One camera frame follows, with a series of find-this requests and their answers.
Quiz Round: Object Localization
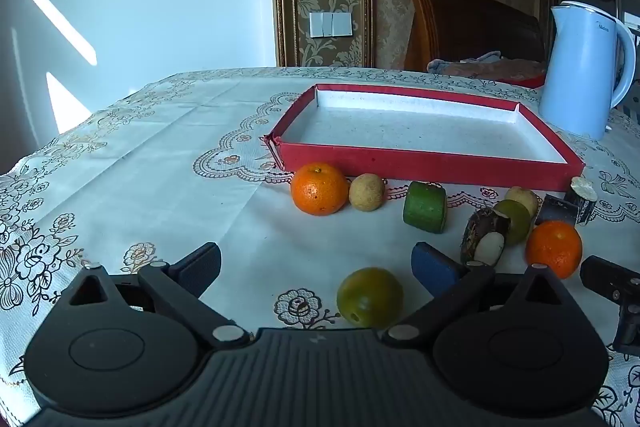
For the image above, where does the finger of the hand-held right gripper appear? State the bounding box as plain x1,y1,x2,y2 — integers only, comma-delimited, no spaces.
580,255,640,355

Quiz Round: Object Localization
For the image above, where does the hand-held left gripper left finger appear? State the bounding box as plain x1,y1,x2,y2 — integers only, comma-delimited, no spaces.
62,242,251,350

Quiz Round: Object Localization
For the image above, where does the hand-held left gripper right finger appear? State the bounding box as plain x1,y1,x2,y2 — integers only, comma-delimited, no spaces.
382,242,573,350

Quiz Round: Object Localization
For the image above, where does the orange tangerine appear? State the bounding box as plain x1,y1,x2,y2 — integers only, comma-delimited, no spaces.
290,163,350,216
525,220,584,280

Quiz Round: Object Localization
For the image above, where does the green sugarcane piece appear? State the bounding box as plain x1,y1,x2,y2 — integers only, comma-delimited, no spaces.
403,181,448,235

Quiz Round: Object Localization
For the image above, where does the green round fruit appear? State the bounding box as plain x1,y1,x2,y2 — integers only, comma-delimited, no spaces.
492,199,532,246
336,267,404,329

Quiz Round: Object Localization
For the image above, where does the tan longan fruit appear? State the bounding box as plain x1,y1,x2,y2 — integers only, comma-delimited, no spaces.
348,173,386,211
505,187,540,218

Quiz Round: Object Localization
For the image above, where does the red cardboard box tray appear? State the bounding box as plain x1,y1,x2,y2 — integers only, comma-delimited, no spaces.
264,83,586,190

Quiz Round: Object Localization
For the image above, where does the printed striped blanket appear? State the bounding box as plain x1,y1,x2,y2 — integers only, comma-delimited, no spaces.
426,51,547,88

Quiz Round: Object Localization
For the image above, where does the light blue electric kettle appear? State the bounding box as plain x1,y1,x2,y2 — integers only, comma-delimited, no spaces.
537,1,637,141

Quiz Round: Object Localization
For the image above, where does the brown wooden headboard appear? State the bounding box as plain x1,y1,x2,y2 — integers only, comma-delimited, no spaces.
402,0,547,72

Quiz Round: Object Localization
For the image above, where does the white wall light switch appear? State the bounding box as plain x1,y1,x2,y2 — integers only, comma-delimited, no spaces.
309,12,353,38

